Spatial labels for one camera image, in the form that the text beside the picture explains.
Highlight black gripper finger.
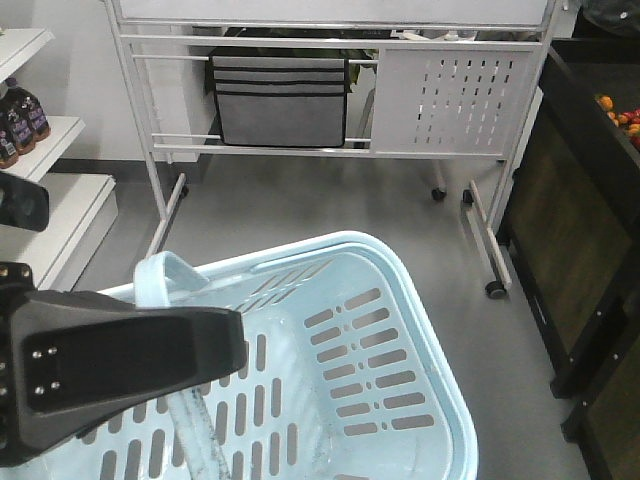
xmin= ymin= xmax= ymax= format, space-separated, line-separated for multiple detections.
xmin=4 ymin=290 xmax=247 ymax=466

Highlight light blue plastic basket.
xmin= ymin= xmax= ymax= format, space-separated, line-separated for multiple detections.
xmin=1 ymin=232 xmax=478 ymax=479

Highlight white metal shelf unit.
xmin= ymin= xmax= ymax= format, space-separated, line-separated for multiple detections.
xmin=1 ymin=28 xmax=118 ymax=290

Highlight grey fabric organizer pouch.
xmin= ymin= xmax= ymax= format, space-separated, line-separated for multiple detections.
xmin=210 ymin=56 xmax=350 ymax=148

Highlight white rolling whiteboard stand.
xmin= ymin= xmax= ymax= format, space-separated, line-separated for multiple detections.
xmin=106 ymin=1 xmax=561 ymax=299

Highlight dark wooden produce stand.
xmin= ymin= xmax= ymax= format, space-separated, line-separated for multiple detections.
xmin=499 ymin=38 xmax=639 ymax=479

